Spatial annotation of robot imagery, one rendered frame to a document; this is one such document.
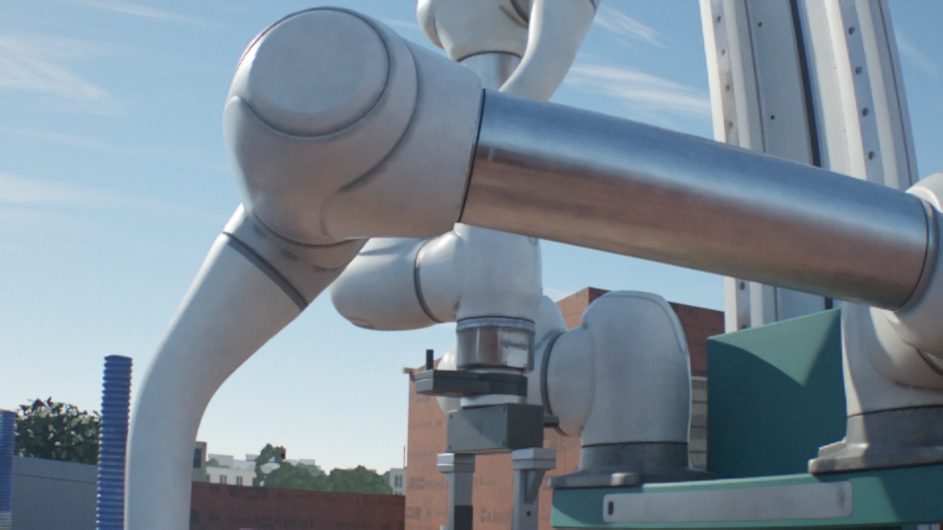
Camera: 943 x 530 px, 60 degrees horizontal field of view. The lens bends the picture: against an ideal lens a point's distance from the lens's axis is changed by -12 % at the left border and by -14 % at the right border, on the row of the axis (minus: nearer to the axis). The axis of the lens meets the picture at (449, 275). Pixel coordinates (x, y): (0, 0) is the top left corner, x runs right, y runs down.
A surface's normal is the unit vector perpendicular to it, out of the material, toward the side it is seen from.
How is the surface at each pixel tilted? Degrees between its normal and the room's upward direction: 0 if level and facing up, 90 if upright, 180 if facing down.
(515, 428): 90
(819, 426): 90
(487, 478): 90
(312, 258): 168
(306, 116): 117
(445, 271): 92
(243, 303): 112
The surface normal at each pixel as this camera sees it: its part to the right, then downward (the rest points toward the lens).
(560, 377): -0.62, -0.17
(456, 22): -0.61, 0.06
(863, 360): -0.96, -0.04
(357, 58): -0.08, -0.25
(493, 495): -0.85, -0.15
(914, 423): -0.46, -0.31
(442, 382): 0.13, -0.23
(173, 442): 0.59, -0.22
